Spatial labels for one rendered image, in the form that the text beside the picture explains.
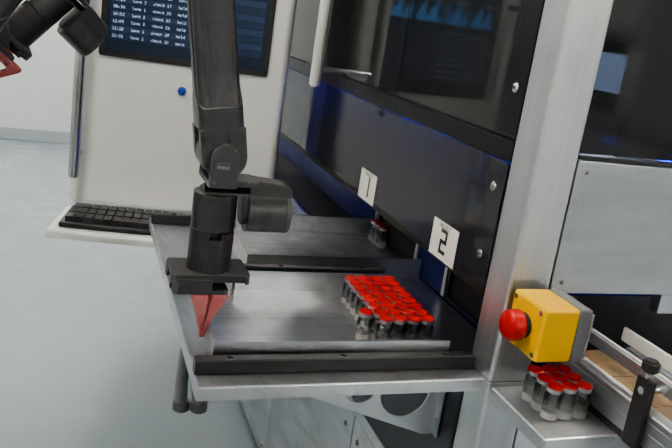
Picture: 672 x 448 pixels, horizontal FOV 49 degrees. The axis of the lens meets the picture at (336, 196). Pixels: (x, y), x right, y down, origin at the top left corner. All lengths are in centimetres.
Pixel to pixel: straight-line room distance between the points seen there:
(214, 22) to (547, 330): 55
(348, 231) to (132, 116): 61
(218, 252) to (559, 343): 44
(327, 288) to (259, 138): 67
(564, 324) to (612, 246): 17
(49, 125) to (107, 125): 460
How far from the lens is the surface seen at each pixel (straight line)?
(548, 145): 98
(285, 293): 124
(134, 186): 189
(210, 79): 91
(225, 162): 91
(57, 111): 644
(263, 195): 96
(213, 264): 96
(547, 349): 97
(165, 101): 184
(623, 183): 107
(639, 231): 111
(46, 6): 133
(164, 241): 143
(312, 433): 179
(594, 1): 99
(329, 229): 161
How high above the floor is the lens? 134
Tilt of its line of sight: 14 degrees down
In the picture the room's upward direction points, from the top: 9 degrees clockwise
